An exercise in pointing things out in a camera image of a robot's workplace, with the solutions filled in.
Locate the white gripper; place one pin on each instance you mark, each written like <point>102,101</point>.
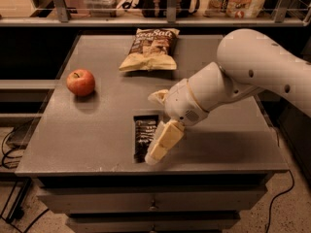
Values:
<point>182,101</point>

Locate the black rxbar chocolate wrapper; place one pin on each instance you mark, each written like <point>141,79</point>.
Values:
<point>145,129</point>

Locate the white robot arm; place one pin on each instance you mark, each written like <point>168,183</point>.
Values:
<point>248,62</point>

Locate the brown sea salt chip bag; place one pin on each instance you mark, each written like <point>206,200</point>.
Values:
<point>152,49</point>

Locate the grey drawer cabinet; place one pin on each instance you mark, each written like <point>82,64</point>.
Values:
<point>81,154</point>

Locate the red apple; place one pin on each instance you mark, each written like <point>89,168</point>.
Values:
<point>81,82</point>

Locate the upper grey drawer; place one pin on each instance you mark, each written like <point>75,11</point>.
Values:
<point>122,200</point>

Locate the grey drawer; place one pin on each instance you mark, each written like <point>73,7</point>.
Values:
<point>191,222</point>
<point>122,200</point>

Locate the lower grey drawer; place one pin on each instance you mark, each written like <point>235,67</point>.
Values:
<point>191,222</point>

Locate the grey metal shelf rail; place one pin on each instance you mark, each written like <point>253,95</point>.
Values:
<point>275,13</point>

